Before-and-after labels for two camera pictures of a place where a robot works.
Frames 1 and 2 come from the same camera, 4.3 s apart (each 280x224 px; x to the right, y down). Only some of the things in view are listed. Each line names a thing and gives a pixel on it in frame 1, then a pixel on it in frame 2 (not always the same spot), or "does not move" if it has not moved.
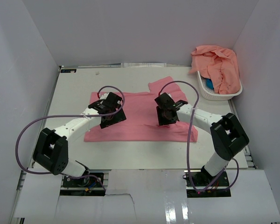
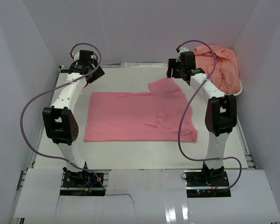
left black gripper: (119, 116) → (98, 73)
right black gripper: (161, 121) → (172, 64)
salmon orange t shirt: (220, 65) does not move
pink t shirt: (141, 124) does not move
